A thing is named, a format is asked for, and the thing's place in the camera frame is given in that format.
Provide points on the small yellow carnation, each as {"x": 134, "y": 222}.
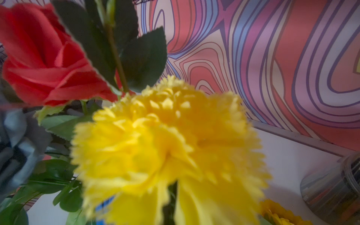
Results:
{"x": 129, "y": 155}

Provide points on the red rose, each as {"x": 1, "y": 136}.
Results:
{"x": 44, "y": 66}

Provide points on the grey blue rose bunch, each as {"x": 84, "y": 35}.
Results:
{"x": 23, "y": 143}

